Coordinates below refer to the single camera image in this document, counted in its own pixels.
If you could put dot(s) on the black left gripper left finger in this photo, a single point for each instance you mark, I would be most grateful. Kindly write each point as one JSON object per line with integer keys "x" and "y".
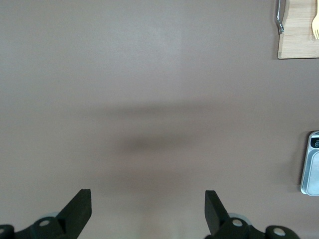
{"x": 74, "y": 219}

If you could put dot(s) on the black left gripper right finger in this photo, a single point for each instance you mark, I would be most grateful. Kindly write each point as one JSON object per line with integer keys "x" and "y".
{"x": 216, "y": 221}

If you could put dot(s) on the silver digital kitchen scale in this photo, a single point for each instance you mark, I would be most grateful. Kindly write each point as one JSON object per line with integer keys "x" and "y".
{"x": 312, "y": 169}

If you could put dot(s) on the brown table cover sheet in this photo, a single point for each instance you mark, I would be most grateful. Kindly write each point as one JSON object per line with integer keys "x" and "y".
{"x": 124, "y": 62}

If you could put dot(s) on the wooden cutting board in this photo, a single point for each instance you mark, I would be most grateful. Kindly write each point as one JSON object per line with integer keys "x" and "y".
{"x": 299, "y": 37}

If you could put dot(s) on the yellow plastic fork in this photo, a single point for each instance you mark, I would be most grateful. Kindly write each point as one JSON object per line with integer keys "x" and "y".
{"x": 316, "y": 32}

